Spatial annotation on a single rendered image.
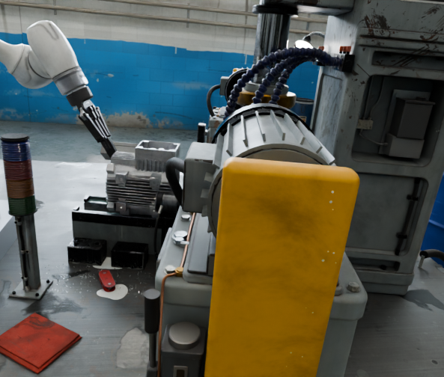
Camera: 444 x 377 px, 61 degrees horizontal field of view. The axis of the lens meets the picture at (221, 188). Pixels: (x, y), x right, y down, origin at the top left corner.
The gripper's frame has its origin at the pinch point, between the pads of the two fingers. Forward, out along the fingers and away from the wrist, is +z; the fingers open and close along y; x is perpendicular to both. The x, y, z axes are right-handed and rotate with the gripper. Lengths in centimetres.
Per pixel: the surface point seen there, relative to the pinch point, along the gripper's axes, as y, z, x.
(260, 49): -9, -7, -56
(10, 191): -38.8, -4.5, 10.5
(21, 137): -36.8, -14.2, 1.6
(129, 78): 522, -38, 128
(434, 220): 84, 124, -115
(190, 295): -78, 14, -32
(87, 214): -13.2, 14.0, 11.8
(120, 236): -13.2, 25.0, 6.3
